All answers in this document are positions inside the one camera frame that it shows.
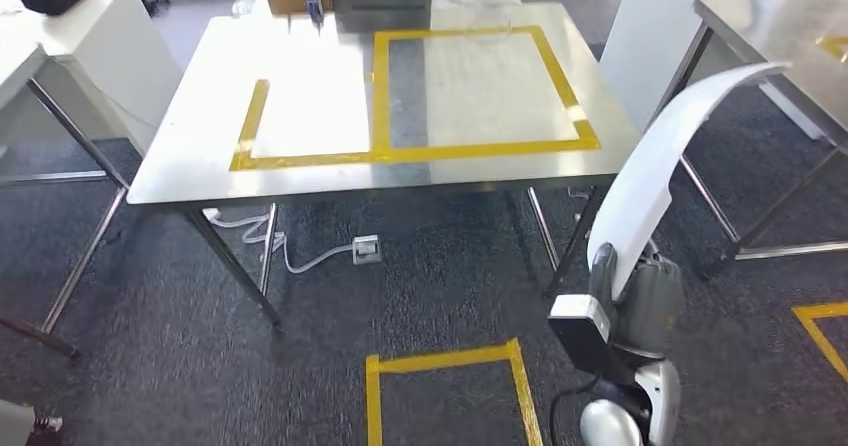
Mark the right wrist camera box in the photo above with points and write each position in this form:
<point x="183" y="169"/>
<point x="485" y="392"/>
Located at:
<point x="580" y="344"/>

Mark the yellow tape outline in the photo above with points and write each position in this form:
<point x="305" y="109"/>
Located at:
<point x="836" y="45"/>

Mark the white curved plastic part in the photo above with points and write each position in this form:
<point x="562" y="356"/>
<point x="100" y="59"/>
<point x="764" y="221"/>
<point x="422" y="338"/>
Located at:
<point x="649" y="178"/>

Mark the yellow tape square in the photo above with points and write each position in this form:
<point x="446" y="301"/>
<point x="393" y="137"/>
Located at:
<point x="821" y="310"/>

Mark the steel workbench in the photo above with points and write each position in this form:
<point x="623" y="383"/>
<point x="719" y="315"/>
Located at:
<point x="199" y="165"/>

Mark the white cabinet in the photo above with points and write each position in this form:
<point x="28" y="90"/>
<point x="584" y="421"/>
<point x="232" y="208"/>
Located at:
<point x="119" y="72"/>
<point x="642" y="32"/>

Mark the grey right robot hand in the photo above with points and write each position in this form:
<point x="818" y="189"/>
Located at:
<point x="652" y="310"/>

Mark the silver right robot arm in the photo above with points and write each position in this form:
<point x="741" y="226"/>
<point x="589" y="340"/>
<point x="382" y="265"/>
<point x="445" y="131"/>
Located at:
<point x="609" y="426"/>

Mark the grey floor socket box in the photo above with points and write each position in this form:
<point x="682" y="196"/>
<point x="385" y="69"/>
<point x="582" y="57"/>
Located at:
<point x="366" y="249"/>

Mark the steel table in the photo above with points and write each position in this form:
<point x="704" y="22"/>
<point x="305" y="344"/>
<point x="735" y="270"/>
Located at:
<point x="782" y="32"/>
<point x="13" y="65"/>

